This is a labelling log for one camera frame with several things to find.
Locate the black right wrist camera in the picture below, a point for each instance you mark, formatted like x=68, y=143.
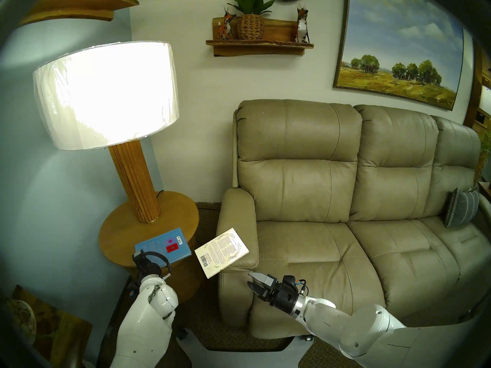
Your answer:
x=291, y=282

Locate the table lamp with wooden post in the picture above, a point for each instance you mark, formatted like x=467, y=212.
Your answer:
x=103, y=95

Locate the fox figurine right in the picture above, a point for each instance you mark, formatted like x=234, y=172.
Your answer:
x=302, y=26

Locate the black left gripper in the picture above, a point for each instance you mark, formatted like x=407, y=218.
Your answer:
x=149, y=269

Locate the wooden cabinet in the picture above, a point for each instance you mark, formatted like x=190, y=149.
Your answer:
x=473, y=99

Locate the potted plant in wicker basket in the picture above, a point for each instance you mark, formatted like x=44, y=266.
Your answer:
x=250, y=26

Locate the orange fox figurine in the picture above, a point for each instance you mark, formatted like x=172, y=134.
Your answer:
x=226, y=26

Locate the cream paperback book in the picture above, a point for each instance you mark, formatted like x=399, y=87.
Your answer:
x=222, y=252

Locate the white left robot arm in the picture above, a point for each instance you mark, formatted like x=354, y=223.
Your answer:
x=142, y=325

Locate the blue hardcover book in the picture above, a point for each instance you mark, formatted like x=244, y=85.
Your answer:
x=165, y=242

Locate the wooden corner shelf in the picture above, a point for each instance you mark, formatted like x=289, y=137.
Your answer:
x=76, y=7

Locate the grey striped pillow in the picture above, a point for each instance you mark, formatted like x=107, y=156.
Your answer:
x=462, y=208

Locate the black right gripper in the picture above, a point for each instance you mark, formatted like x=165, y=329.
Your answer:
x=284, y=298

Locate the wooden crate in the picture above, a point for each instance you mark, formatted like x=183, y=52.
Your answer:
x=61, y=332

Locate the round decorative globe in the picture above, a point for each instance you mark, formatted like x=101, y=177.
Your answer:
x=23, y=321

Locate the framed landscape painting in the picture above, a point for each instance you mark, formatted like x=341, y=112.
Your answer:
x=399, y=33

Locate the wooden wall shelf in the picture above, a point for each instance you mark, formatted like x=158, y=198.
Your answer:
x=261, y=48

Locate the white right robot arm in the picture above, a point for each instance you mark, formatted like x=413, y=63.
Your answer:
x=364, y=332

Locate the beige leather sofa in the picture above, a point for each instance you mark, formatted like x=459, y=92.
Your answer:
x=318, y=187

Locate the round wooden side table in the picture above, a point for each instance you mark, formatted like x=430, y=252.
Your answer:
x=119, y=233

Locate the green leafy houseplant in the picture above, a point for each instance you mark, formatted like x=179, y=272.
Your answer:
x=485, y=148

